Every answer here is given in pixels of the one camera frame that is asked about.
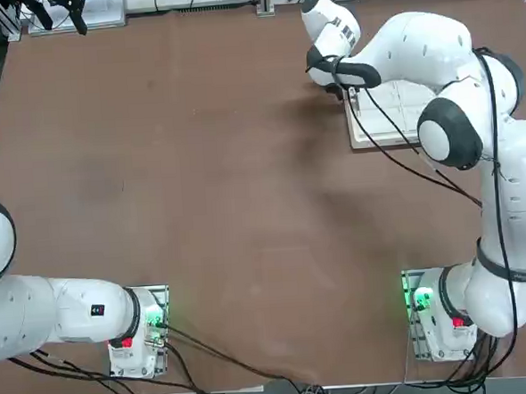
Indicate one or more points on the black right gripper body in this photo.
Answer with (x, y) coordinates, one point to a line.
(333, 91)

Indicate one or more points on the white folding storage box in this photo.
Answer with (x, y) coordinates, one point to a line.
(400, 104)

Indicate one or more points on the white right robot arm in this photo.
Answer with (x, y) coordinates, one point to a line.
(415, 49)

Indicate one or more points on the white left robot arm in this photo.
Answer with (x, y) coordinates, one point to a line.
(74, 315)

